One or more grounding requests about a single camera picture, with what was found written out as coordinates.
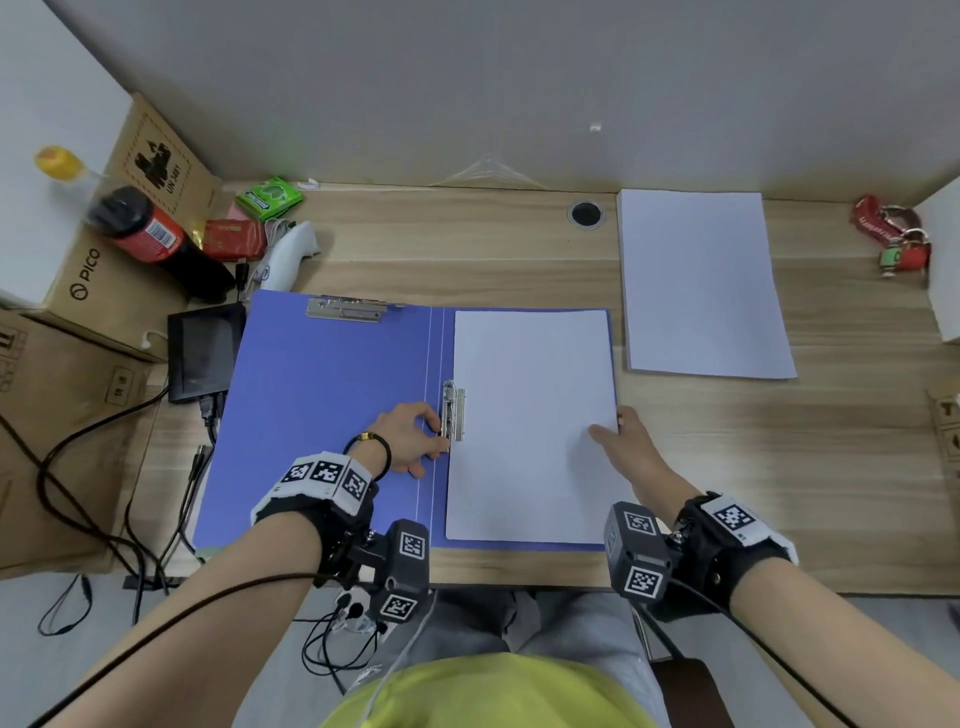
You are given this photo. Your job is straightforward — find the black wrist camera with markers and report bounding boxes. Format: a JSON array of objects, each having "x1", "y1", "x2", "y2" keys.
[
  {"x1": 603, "y1": 491, "x2": 800, "y2": 624},
  {"x1": 249, "y1": 451, "x2": 433, "y2": 624}
]

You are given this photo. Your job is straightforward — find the small white box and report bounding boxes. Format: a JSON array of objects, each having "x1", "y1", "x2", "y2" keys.
[{"x1": 914, "y1": 176, "x2": 960, "y2": 345}]

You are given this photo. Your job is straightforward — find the black cable bundle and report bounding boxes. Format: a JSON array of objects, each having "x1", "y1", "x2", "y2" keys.
[{"x1": 0, "y1": 382, "x2": 219, "y2": 639}]

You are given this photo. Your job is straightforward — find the clear tape piece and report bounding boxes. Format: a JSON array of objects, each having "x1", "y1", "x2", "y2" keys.
[{"x1": 434, "y1": 155, "x2": 549, "y2": 190}]

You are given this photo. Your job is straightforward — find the thin white paper batch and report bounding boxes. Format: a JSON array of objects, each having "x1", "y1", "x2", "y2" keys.
[{"x1": 444, "y1": 309, "x2": 639, "y2": 545}]

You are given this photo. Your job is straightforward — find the flat cardboard box with labels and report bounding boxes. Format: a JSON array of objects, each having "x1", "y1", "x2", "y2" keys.
[{"x1": 926, "y1": 378, "x2": 960, "y2": 481}]

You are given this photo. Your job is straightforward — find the green gum packet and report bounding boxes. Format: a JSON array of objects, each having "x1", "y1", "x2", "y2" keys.
[{"x1": 234, "y1": 176, "x2": 305, "y2": 223}]

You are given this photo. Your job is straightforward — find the small black tablet screen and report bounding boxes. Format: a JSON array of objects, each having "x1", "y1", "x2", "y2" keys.
[{"x1": 166, "y1": 303, "x2": 247, "y2": 406}]

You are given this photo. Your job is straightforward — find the person's yellow shirt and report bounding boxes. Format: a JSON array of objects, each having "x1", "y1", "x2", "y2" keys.
[{"x1": 322, "y1": 652, "x2": 661, "y2": 728}]

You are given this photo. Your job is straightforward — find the white coiled cable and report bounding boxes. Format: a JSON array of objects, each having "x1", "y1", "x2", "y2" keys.
[{"x1": 236, "y1": 217, "x2": 298, "y2": 294}]

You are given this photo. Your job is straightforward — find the plain brown cardboard box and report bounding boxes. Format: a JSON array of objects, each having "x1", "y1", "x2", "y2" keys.
[{"x1": 0, "y1": 308, "x2": 170, "y2": 583}]

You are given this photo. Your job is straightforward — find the person's left hand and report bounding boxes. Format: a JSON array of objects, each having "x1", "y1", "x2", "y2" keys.
[{"x1": 358, "y1": 402, "x2": 453, "y2": 481}]

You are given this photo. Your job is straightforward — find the person's left forearm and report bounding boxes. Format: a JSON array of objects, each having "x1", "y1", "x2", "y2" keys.
[{"x1": 29, "y1": 513, "x2": 324, "y2": 728}]

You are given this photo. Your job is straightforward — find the yellow bottle cap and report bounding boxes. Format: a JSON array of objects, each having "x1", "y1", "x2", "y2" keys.
[{"x1": 35, "y1": 146, "x2": 85, "y2": 181}]

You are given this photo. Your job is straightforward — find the person's right forearm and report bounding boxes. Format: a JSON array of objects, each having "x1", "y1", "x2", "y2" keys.
[{"x1": 731, "y1": 558, "x2": 960, "y2": 728}]

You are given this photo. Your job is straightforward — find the white handheld controller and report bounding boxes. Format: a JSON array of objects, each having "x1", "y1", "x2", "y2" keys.
[{"x1": 257, "y1": 221, "x2": 324, "y2": 294}]

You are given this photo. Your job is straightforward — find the red snack packet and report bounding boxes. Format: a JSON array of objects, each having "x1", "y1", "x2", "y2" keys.
[{"x1": 202, "y1": 218, "x2": 270, "y2": 262}]

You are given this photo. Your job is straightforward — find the dark brown chair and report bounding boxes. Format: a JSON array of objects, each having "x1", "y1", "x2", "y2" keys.
[{"x1": 633, "y1": 607, "x2": 736, "y2": 728}]

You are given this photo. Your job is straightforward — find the brown box with white top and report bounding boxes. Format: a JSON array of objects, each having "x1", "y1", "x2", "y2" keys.
[{"x1": 0, "y1": 0, "x2": 225, "y2": 365}]

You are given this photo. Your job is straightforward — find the person's right hand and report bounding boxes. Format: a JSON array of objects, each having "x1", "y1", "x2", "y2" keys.
[{"x1": 588, "y1": 405, "x2": 703, "y2": 519}]

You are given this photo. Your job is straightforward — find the red can with black lid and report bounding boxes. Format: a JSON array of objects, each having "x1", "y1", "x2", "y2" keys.
[{"x1": 86, "y1": 185, "x2": 189, "y2": 264}]

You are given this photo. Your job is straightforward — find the white power strip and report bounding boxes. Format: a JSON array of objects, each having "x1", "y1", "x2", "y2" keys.
[{"x1": 333, "y1": 588, "x2": 391, "y2": 639}]

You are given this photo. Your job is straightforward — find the red keychain with green charm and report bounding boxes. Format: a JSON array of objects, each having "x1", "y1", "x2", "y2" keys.
[{"x1": 849, "y1": 194, "x2": 934, "y2": 280}]

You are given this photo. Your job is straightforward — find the black tablet cable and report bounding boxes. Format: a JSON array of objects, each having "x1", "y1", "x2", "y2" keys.
[{"x1": 196, "y1": 393, "x2": 226, "y2": 444}]

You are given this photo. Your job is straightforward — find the black bead bracelet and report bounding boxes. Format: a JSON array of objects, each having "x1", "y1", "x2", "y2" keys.
[{"x1": 343, "y1": 431, "x2": 394, "y2": 484}]

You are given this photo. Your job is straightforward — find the tidy white paper stack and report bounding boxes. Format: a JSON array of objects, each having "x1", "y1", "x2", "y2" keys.
[{"x1": 617, "y1": 188, "x2": 799, "y2": 380}]

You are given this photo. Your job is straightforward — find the blue plastic folder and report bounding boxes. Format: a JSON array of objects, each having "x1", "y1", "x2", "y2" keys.
[{"x1": 192, "y1": 290, "x2": 639, "y2": 555}]

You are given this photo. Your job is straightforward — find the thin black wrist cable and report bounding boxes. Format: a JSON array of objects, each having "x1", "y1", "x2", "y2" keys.
[
  {"x1": 29, "y1": 573, "x2": 361, "y2": 728},
  {"x1": 667, "y1": 577, "x2": 860, "y2": 728}
]

